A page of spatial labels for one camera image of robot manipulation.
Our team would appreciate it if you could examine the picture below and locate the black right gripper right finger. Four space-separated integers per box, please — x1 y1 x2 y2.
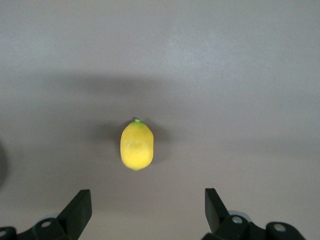
201 187 307 240

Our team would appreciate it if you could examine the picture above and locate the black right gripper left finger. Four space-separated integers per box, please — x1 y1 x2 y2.
0 189 93 240

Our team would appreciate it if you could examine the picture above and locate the yellow lemon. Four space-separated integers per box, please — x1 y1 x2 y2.
120 117 155 172

